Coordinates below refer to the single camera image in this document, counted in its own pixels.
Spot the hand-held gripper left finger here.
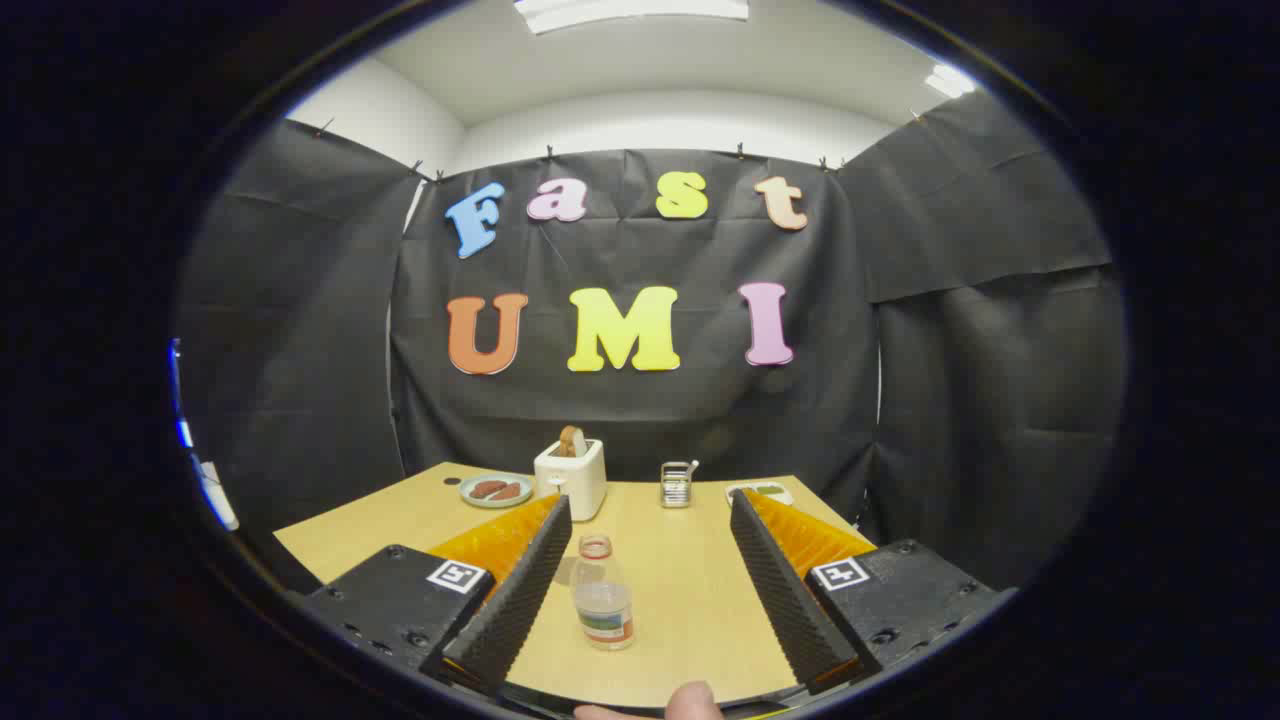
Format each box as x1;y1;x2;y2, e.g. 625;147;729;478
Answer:
295;493;574;701

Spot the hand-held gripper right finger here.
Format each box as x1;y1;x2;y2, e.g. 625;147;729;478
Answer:
730;488;1019;698

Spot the clear plastic juice bottle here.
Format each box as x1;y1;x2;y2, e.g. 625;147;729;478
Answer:
570;534;635;652

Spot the wooden table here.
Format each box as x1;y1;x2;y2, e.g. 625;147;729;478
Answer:
273;462;881;709

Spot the green plate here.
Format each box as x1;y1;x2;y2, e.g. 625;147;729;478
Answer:
459;474;535;509

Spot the white toaster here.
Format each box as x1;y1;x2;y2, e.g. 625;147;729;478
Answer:
534;438;608;522

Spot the black backdrop cloth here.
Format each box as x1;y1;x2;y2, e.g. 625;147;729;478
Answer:
175;90;1129;591

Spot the long ceiling light panel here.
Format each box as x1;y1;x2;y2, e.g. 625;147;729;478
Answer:
513;0;751;36

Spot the metal wire rack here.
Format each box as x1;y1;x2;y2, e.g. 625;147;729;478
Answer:
660;460;699;509

